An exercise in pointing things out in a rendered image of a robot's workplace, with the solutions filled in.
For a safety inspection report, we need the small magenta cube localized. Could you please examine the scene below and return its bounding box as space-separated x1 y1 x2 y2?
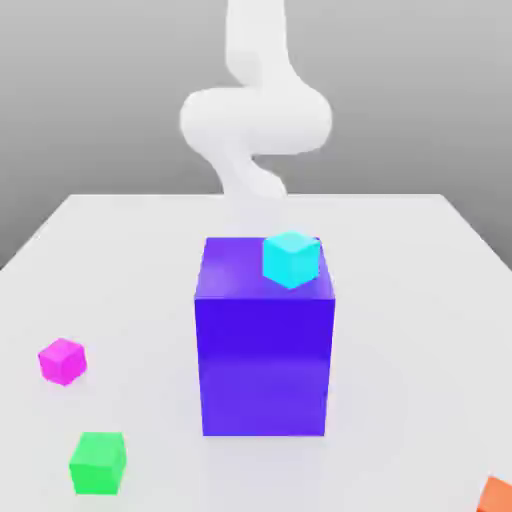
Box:
37 337 88 388

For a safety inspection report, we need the small orange cube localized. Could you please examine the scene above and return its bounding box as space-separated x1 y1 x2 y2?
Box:
476 475 512 512

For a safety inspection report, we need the small cyan cube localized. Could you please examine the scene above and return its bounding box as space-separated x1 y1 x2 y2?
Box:
262 230 322 290

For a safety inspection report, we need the large purple box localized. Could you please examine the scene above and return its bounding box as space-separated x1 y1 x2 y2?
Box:
193 236 336 438

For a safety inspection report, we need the small green cube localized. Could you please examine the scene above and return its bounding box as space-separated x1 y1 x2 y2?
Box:
68 431 128 496

